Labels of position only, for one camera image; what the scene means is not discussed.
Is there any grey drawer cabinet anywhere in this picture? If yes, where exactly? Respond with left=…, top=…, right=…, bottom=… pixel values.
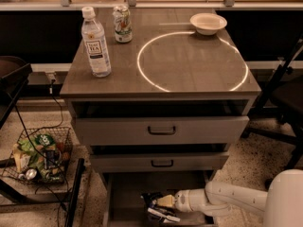
left=59, top=7, right=262, bottom=227

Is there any green white drink can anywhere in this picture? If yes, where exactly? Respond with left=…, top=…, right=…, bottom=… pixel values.
left=113, top=6, right=133, bottom=44

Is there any drawer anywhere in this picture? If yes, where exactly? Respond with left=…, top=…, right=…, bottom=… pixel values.
left=90, top=152, right=229, bottom=173
left=103, top=171, right=218, bottom=227
left=72, top=116, right=249, bottom=146

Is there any black office chair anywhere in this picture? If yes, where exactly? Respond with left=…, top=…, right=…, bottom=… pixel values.
left=241, top=37, right=303, bottom=170

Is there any middle drawer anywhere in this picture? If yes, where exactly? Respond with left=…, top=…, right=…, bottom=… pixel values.
left=90, top=152, right=229, bottom=173

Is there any clear tea bottle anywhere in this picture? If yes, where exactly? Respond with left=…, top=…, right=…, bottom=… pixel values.
left=81, top=7, right=111, bottom=78

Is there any dark cart left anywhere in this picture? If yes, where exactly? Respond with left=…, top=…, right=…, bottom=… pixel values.
left=0, top=56, right=32, bottom=129

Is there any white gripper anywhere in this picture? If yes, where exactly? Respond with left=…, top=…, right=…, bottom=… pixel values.
left=156, top=188, right=209, bottom=212

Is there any bottom drawer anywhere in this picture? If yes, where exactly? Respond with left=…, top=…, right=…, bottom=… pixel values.
left=103, top=171, right=218, bottom=227

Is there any white bowl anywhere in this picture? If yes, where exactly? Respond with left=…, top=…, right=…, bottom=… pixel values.
left=190, top=13, right=227, bottom=35

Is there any black cable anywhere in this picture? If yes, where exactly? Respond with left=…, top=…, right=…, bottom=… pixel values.
left=13, top=79, right=71, bottom=227

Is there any top drawer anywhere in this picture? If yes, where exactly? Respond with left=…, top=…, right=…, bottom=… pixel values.
left=72, top=116, right=249, bottom=146

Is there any blue chip bag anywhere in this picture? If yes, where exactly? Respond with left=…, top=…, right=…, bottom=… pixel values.
left=141, top=192, right=180, bottom=224

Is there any wire basket with snacks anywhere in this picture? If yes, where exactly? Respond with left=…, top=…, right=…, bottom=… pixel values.
left=1, top=127, right=73, bottom=183

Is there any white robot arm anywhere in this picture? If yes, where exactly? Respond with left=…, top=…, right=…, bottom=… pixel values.
left=156, top=169, right=303, bottom=227

